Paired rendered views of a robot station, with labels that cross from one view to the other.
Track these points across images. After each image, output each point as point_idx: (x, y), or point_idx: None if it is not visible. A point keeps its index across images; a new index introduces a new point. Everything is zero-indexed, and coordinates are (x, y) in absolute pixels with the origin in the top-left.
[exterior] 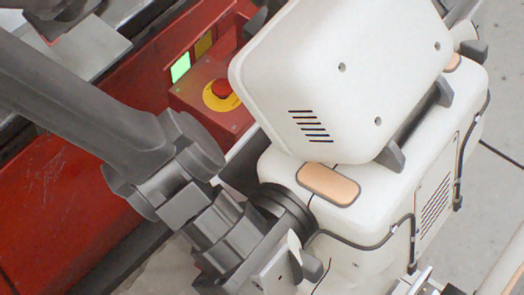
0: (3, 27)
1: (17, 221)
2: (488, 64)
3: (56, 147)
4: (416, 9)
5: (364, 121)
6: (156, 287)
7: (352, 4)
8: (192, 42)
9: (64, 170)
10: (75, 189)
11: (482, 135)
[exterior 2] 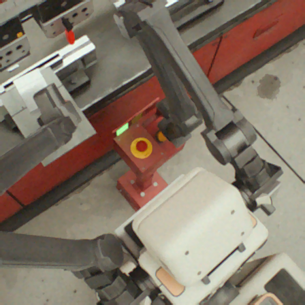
0: (28, 104)
1: (24, 179)
2: (293, 109)
3: None
4: (236, 218)
5: (192, 274)
6: (94, 195)
7: (201, 218)
8: (131, 118)
9: None
10: (58, 163)
11: (278, 149)
